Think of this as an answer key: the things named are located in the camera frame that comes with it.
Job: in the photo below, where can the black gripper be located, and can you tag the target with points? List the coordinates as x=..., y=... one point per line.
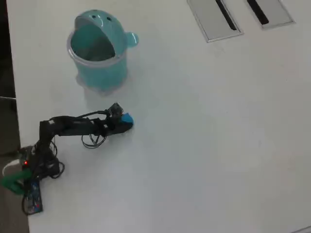
x=107, y=127

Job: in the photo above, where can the blue lego block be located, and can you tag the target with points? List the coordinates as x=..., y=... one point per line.
x=127, y=119

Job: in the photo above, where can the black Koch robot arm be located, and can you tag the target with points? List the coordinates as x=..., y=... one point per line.
x=73, y=126

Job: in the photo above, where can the teal whale-shaped bin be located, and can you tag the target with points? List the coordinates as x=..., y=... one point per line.
x=102, y=72

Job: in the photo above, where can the blue controller circuit board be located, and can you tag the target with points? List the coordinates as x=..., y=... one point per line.
x=34, y=196

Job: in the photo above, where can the green table clamp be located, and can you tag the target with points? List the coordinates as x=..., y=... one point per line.
x=12, y=180

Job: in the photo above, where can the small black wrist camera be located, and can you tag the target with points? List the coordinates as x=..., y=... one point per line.
x=116, y=109

